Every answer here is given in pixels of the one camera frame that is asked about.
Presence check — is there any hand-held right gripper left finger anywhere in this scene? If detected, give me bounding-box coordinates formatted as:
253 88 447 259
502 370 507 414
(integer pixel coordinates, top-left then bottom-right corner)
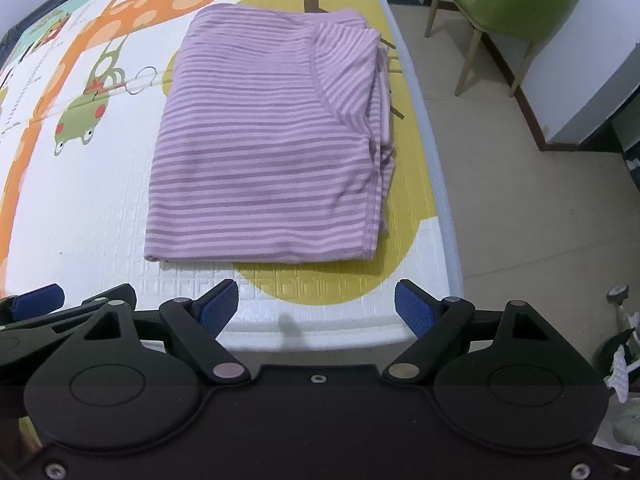
65 279 252 386

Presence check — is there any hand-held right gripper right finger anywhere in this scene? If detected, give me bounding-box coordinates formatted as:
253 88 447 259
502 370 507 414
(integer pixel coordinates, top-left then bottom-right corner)
382 280 556 385

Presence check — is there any printed cartoon play mat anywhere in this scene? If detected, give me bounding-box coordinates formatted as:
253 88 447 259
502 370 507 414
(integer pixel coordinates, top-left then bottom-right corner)
0 0 463 346

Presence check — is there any purple striped shirt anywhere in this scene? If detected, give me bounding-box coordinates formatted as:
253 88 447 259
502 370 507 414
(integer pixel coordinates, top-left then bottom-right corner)
144 4 398 264

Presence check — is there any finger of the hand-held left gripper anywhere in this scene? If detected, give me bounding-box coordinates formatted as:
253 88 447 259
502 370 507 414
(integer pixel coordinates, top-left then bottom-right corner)
82 282 137 313
0 284 66 326

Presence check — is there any grey padded rail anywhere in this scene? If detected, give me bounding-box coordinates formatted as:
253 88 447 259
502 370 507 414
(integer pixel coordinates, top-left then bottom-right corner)
0 0 68 68

